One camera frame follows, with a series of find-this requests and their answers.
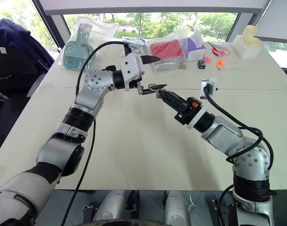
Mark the silver rounded robot leg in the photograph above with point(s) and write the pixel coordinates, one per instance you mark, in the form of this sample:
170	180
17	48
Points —
112	204
176	207

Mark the purple and white tissue box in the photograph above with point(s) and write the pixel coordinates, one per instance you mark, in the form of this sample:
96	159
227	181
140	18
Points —
196	49

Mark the brass padlock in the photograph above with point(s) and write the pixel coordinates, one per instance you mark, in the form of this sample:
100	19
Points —
158	94

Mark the small brown item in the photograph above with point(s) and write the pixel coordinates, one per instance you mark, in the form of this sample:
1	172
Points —
183	65

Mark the dark blue jacket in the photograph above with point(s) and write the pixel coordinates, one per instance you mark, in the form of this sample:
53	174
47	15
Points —
13	51

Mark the white block with cream cylinder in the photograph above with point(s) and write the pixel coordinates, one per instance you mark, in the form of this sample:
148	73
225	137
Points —
248	43

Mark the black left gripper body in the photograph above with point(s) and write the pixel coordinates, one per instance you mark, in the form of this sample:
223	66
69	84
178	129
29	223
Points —
139	90

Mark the white angled panel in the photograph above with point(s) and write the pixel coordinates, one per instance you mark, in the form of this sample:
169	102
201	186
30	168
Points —
277	21

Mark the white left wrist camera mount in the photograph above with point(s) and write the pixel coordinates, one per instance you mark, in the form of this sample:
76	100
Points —
132	68

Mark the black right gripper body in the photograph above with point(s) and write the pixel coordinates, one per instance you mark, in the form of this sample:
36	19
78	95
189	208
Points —
188	113

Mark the teal scoop in plastic bag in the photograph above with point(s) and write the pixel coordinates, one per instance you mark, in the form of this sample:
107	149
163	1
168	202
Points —
76	53

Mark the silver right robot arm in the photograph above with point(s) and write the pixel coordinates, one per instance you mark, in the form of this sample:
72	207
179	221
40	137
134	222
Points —
224	131

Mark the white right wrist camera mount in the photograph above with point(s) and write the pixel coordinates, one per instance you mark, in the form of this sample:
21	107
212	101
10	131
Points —
200	115

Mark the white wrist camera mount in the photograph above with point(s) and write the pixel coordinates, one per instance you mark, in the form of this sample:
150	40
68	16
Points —
132	68
200	115

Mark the pink small item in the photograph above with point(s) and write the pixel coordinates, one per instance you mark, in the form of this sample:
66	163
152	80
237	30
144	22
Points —
207	58

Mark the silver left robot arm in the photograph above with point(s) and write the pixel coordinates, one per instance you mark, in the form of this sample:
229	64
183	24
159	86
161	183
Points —
93	82

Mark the clear plastic container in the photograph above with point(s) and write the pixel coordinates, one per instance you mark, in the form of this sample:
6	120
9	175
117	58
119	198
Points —
164	66

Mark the orange small item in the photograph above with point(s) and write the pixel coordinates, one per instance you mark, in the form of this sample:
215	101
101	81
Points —
220	63

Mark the small black box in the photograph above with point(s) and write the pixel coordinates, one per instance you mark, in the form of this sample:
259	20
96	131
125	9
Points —
201	64

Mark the red item in plastic bag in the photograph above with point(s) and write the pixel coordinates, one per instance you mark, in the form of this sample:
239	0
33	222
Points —
166	48

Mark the blue and white packet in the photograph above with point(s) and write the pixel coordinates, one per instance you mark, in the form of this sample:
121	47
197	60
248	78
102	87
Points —
135	44

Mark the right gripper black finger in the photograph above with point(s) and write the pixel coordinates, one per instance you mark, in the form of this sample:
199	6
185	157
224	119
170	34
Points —
175	97
172	105

